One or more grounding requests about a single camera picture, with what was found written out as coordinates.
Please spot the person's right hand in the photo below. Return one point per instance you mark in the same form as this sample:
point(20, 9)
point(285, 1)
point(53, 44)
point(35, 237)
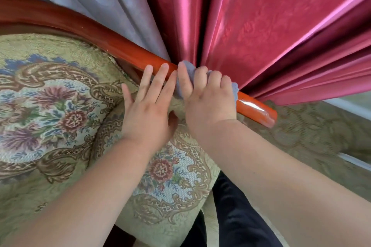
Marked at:
point(208, 105)

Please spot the person's left hand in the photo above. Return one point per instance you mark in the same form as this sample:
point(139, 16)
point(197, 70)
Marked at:
point(145, 119)

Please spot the grey-blue cleaning cloth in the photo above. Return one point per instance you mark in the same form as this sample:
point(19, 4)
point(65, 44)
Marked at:
point(188, 73)

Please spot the floral upholstered wooden armchair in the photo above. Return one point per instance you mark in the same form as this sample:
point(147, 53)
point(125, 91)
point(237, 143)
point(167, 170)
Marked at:
point(72, 110)

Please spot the person's right forearm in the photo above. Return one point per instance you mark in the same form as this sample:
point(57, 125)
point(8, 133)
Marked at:
point(289, 191)

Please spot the person's left forearm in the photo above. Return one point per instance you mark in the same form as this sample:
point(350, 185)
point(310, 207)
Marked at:
point(78, 197)

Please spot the person's black trousers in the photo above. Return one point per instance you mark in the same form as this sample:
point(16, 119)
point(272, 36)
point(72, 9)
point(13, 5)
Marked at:
point(237, 220)

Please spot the red satin curtain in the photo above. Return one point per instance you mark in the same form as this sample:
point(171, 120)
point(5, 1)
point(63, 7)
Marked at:
point(275, 24)

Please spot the grey curtain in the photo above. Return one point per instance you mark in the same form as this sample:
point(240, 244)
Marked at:
point(101, 3)

